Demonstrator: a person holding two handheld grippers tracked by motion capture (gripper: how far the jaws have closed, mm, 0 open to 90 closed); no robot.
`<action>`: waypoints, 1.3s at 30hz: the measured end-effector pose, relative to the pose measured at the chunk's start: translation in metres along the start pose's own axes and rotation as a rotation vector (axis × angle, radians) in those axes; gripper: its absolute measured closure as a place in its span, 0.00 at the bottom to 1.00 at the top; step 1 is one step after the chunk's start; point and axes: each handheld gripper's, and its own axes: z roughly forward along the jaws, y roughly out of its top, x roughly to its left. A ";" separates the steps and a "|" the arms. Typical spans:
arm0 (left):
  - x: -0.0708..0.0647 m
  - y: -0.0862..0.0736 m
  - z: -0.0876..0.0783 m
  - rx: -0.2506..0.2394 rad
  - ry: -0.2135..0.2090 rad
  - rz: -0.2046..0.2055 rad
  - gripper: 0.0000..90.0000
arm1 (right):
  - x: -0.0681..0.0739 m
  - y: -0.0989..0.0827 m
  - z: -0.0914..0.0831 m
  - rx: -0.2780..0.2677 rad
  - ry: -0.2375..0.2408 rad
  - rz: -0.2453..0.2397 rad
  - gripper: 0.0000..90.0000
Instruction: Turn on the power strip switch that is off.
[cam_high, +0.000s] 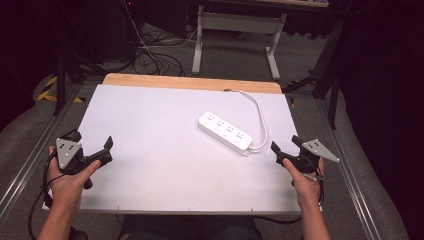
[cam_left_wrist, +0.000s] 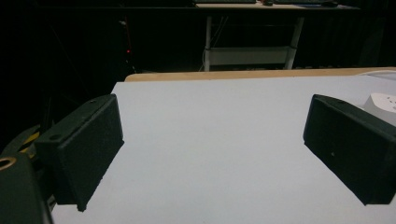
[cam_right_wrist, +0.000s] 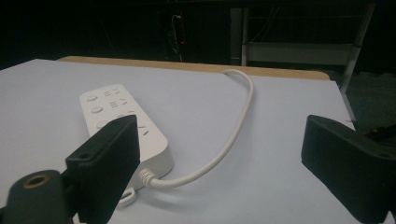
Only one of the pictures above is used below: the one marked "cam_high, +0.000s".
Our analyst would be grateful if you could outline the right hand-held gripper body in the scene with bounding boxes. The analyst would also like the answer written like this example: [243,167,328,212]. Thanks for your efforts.
[275,138,341,175]

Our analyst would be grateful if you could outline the aluminium rail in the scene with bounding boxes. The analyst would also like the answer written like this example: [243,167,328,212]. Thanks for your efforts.
[316,98,383,240]
[0,83,84,218]

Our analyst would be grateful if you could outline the white power strip cable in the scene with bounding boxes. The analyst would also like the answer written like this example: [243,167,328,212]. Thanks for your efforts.
[223,88,269,152]

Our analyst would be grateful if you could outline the person's left hand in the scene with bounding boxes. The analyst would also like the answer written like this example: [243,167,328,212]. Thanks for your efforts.
[46,145,102,214]

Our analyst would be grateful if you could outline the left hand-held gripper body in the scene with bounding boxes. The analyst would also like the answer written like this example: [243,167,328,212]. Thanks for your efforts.
[54,137,114,190]

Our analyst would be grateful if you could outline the black tripod stand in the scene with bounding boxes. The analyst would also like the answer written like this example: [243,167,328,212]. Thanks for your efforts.
[53,0,109,117]

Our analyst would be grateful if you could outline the black floor cables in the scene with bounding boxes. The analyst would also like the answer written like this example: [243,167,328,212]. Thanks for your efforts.
[131,23,200,78]

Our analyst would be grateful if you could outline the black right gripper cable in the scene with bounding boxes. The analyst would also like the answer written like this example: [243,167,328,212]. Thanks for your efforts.
[252,170,326,225]

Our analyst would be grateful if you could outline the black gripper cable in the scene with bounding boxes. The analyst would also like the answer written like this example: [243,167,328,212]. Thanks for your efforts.
[252,170,326,225]
[27,153,68,240]

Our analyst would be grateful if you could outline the person's dark pants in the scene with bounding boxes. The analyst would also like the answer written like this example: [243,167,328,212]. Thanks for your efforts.
[118,214,264,240]

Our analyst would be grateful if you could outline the white power strip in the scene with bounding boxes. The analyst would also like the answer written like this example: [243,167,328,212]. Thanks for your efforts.
[197,111,254,157]

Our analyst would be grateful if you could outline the yellow black floor tape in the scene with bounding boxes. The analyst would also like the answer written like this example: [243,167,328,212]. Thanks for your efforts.
[36,75,86,104]

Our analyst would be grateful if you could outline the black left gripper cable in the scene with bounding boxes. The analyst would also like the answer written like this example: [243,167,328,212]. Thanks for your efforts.
[27,153,68,240]

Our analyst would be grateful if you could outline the black metal stand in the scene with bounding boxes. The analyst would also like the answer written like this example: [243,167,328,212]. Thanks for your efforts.
[282,13,348,130]

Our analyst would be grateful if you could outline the white metal desk frame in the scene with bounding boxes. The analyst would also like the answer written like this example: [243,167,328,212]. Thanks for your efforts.
[191,4,288,82]

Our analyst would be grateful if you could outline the person's right hand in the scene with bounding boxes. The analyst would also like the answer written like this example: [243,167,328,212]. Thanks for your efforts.
[282,157,326,212]

